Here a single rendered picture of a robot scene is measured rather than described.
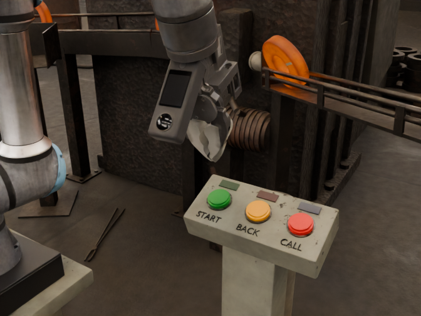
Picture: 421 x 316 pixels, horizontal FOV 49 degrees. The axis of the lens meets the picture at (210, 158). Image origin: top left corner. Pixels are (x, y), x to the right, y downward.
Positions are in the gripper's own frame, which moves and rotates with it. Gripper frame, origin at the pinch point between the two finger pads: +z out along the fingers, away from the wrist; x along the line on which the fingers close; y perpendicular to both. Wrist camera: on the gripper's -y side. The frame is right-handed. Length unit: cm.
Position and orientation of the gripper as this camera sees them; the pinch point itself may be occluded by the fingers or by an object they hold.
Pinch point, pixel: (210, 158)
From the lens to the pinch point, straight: 73.7
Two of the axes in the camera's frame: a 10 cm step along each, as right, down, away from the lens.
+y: 4.6, -6.7, 5.8
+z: 1.8, 7.2, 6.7
